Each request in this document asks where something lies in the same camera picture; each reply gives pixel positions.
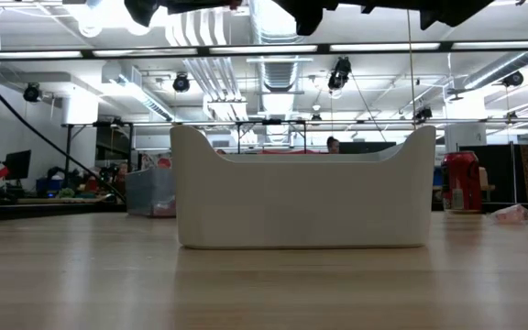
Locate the black beam with light strips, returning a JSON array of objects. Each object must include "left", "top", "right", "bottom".
[{"left": 0, "top": 41, "right": 528, "bottom": 61}]

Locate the white red bag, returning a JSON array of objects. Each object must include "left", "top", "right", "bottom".
[{"left": 140, "top": 152, "right": 173, "bottom": 171}]

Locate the black wide monitor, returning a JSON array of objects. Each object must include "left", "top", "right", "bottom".
[{"left": 337, "top": 141, "right": 398, "bottom": 155}]

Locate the thick black cable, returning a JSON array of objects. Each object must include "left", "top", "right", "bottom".
[{"left": 0, "top": 67, "right": 127, "bottom": 205}]

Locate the black ceiling spotlight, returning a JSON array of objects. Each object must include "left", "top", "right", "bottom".
[
  {"left": 501, "top": 71, "right": 525, "bottom": 88},
  {"left": 22, "top": 82, "right": 44, "bottom": 104},
  {"left": 172, "top": 71, "right": 192, "bottom": 94},
  {"left": 326, "top": 56, "right": 353, "bottom": 92},
  {"left": 413, "top": 105, "right": 434, "bottom": 123}
]

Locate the white plastic bin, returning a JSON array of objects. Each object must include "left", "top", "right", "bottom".
[{"left": 170, "top": 124, "right": 437, "bottom": 250}]

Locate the clear grey plastic bin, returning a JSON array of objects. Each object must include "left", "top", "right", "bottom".
[{"left": 124, "top": 168, "right": 177, "bottom": 218}]

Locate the black aluminium table frame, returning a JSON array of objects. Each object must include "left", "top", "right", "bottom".
[{"left": 0, "top": 196, "right": 528, "bottom": 225}]

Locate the red soda can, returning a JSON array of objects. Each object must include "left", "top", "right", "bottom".
[{"left": 441, "top": 150, "right": 484, "bottom": 214}]

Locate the clear pink candy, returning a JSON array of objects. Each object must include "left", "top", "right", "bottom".
[{"left": 489, "top": 203, "right": 528, "bottom": 226}]

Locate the white pillar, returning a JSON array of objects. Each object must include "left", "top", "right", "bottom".
[{"left": 444, "top": 122, "right": 489, "bottom": 154}]

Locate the black metal rack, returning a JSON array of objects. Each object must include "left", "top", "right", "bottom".
[{"left": 60, "top": 118, "right": 407, "bottom": 169}]

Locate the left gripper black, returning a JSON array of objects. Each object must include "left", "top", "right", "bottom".
[{"left": 124, "top": 0, "right": 240, "bottom": 28}]

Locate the silver ventilation duct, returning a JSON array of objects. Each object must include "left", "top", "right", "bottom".
[{"left": 247, "top": 0, "right": 314, "bottom": 95}]

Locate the blue box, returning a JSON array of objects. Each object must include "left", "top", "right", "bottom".
[{"left": 36, "top": 177, "right": 63, "bottom": 193}]

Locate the black partition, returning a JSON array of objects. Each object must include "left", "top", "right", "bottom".
[{"left": 457, "top": 144, "right": 518, "bottom": 205}]

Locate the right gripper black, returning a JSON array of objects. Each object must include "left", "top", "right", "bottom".
[{"left": 272, "top": 0, "right": 370, "bottom": 37}]

